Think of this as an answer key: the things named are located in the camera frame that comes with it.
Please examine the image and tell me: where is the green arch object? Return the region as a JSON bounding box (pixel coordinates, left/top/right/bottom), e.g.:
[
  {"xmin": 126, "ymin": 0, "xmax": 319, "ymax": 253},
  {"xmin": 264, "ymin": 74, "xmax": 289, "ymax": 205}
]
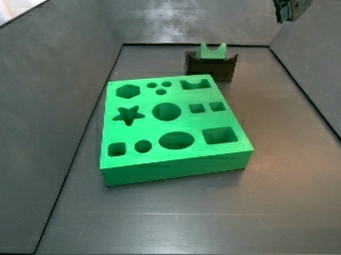
[{"xmin": 196, "ymin": 43, "xmax": 226, "ymax": 60}]

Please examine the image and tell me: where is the black arch fixture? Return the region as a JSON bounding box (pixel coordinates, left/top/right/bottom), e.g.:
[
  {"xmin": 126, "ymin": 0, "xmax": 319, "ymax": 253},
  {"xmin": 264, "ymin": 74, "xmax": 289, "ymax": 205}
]
[{"xmin": 185, "ymin": 51, "xmax": 238, "ymax": 82}]

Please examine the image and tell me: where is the green shape sorter block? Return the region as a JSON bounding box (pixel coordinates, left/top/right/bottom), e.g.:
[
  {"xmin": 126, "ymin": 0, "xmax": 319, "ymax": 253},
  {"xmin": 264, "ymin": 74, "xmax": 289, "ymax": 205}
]
[{"xmin": 101, "ymin": 75, "xmax": 253, "ymax": 186}]

